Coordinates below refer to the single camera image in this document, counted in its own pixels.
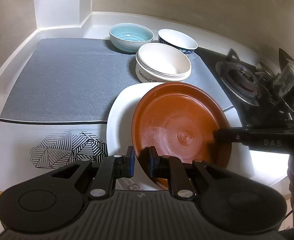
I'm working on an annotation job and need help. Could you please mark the light blue ceramic bowl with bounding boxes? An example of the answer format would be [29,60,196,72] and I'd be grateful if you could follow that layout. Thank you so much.
[109,23,154,53]

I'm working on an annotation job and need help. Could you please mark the large white square plate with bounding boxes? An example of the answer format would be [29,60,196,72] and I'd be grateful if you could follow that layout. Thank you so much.
[106,82,255,191]

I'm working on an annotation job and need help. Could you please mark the orange round plate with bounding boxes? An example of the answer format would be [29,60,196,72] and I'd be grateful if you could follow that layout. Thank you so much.
[131,81,233,189]

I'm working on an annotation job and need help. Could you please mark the white bowl blue pattern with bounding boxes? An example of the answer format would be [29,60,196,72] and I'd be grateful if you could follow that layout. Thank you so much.
[158,29,198,56]

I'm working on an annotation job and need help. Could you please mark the grey dish mat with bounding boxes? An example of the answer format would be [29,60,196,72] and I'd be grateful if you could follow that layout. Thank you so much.
[0,37,234,125]

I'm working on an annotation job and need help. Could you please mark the glass jar on stove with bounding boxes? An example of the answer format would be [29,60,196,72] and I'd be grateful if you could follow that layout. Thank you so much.
[272,60,294,105]

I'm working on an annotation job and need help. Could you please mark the cream bowls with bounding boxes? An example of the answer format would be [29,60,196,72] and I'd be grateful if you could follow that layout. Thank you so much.
[135,43,192,82]

